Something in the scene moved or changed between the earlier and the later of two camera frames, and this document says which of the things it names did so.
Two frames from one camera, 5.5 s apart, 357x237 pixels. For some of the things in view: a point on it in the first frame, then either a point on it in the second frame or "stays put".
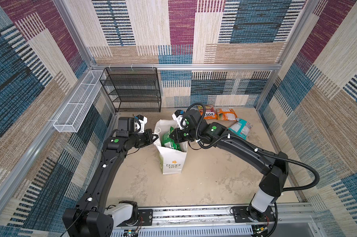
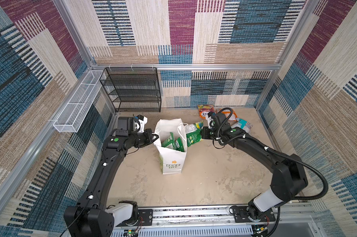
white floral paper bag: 172,161 stays put
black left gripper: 147,133 stays put
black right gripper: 178,138 to 204,133
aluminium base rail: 299,220 stays put
